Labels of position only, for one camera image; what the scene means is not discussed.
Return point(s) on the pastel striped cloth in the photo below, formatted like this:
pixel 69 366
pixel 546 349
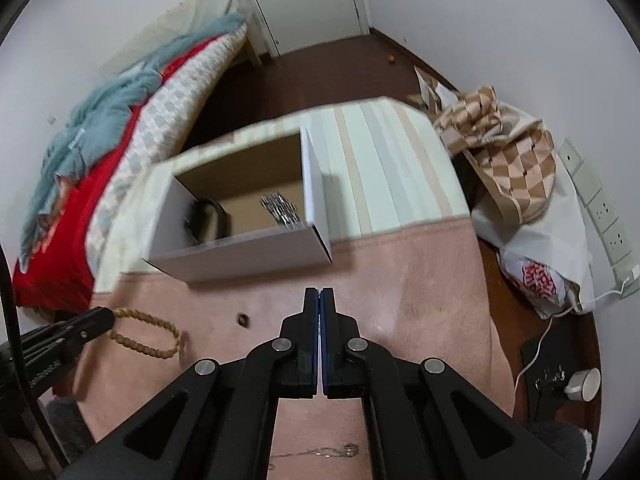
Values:
pixel 380 160

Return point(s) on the black flat pouch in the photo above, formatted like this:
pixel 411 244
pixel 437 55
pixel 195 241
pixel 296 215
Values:
pixel 537 355

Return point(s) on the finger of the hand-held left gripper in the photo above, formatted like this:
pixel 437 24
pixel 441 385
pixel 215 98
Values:
pixel 85 327

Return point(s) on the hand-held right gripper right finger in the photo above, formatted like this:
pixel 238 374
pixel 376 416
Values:
pixel 327 310

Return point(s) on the red blanket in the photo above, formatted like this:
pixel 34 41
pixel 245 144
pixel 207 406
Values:
pixel 75 220

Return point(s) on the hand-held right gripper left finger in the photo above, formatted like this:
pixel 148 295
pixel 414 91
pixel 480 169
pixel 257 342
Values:
pixel 314 310

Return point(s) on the pink blanket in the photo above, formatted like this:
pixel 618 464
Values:
pixel 410 285

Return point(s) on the white power strip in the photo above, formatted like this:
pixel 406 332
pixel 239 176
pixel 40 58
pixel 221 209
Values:
pixel 590 180

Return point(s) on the white plastic bag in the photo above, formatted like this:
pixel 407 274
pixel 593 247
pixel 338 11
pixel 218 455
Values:
pixel 550 240

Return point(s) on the white cup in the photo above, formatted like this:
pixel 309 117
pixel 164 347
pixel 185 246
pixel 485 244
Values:
pixel 584 384

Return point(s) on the red printed plastic bag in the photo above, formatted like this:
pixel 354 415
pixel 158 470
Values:
pixel 537 280

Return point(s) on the white cardboard box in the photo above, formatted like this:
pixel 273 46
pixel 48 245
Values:
pixel 240 260

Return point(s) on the teal blanket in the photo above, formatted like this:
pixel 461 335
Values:
pixel 100 105

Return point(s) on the white checkered quilt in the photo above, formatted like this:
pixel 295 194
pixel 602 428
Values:
pixel 175 90

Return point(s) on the brown checkered cloth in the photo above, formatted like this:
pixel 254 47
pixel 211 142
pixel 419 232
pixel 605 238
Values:
pixel 520 160

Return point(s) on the white door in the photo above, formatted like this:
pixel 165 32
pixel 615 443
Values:
pixel 300 0

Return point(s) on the grey fuzzy cloth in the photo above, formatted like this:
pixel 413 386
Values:
pixel 70 425
pixel 560 445

